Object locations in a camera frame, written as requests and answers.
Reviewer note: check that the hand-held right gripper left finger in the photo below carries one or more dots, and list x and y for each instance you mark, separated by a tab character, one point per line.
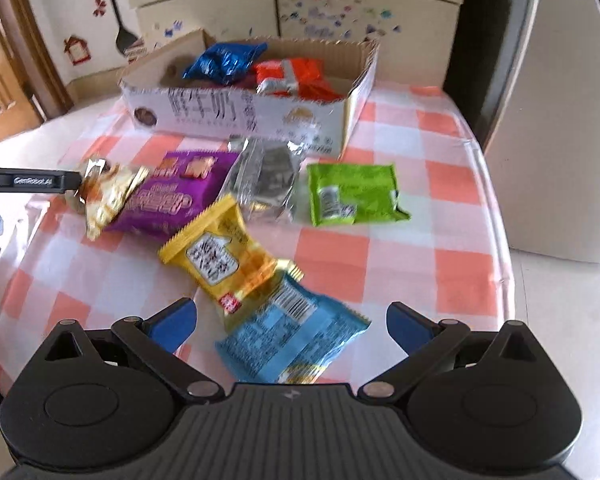
172	325

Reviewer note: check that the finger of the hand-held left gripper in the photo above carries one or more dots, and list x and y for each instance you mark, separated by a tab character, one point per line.
71	181

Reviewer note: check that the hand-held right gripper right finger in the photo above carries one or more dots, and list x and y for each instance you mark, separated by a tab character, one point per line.
407	327

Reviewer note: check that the cream croissant snack packet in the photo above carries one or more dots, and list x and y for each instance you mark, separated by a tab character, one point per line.
105	195

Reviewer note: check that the yellow snack packet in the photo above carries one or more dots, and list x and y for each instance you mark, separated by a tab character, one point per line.
215	250

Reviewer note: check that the light blue snack packet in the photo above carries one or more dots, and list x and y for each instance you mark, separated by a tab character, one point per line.
280	340

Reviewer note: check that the purple snack packet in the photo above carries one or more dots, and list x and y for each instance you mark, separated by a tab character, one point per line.
180	195

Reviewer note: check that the green snack packet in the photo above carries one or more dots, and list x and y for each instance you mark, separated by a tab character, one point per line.
360	185

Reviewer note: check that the cardboard box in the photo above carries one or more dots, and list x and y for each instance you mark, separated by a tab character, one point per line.
205	110

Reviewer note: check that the silver foil snack packet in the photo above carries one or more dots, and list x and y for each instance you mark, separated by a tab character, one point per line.
265	175

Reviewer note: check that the blue foil snack packet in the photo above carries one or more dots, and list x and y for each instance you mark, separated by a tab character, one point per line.
220	62

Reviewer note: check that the red orange snack packet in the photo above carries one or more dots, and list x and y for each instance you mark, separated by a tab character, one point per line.
290	72

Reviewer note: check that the orange white checkered tablecloth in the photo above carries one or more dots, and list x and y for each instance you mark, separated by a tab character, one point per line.
380	270

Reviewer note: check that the wooden door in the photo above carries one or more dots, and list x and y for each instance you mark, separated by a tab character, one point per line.
10	85

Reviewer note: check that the cream cabinet with stickers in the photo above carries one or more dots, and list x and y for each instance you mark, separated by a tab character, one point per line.
230	10

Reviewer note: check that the red house wall sticker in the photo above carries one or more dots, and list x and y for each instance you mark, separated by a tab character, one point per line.
77	50

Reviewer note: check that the black vase flower wall decal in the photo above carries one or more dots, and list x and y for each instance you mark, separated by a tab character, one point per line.
125	35

